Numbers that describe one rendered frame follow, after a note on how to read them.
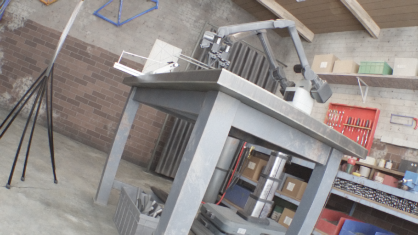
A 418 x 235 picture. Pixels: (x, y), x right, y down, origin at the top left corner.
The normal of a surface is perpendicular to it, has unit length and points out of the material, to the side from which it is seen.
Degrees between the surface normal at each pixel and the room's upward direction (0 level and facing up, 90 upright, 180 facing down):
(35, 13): 90
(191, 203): 90
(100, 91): 90
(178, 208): 90
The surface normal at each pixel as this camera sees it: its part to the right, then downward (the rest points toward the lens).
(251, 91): 0.41, 0.11
